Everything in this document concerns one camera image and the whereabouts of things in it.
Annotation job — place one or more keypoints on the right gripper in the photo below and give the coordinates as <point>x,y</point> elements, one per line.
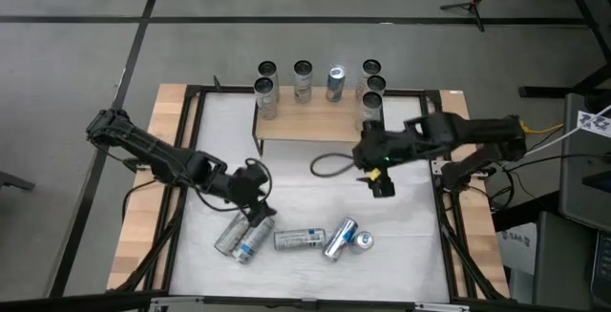
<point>382,147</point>

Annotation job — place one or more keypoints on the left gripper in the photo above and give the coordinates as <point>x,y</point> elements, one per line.
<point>241,183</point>

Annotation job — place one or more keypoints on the white Celsius can pineapple print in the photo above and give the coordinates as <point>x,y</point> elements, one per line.
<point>267,68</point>
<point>265,104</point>
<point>232,234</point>

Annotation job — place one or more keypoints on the white Celsius can blue palm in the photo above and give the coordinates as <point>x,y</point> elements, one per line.
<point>299,239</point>
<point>303,83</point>
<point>254,240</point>

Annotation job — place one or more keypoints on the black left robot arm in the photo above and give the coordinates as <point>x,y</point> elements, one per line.
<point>153,152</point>

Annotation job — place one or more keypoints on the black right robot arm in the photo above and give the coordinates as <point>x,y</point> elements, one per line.
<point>477,135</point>

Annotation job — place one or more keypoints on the yellow tape tag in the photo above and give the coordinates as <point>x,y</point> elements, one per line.
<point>375,174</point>

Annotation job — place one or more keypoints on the wooden shelf black metal legs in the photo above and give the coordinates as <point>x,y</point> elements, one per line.
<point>310,121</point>

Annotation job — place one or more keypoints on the white cardboard box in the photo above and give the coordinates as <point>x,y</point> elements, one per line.
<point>515,243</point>

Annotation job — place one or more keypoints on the black tripod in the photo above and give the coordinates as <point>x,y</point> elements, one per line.
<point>470,9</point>

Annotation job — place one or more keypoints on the grey box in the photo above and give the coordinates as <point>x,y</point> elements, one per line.
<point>563,259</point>

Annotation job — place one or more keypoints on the grey cabinet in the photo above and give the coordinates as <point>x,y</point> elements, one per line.
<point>584,169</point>

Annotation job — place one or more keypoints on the black tablet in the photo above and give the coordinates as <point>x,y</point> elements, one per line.
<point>599,180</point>

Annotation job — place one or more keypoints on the white paper marker tag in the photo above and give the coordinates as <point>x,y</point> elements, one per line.
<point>594,123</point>

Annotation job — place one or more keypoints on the black keyboard device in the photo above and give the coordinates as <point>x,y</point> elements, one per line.
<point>602,266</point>

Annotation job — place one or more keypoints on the grey stand foot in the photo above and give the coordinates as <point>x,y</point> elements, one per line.
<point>14,180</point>

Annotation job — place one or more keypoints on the black metal stand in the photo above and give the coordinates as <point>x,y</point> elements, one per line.
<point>587,26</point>

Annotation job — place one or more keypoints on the black aluminium table frame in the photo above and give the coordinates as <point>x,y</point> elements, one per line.
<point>441,235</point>

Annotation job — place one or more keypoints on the silver metal bracket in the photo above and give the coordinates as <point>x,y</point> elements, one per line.
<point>172,299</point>
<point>441,307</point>

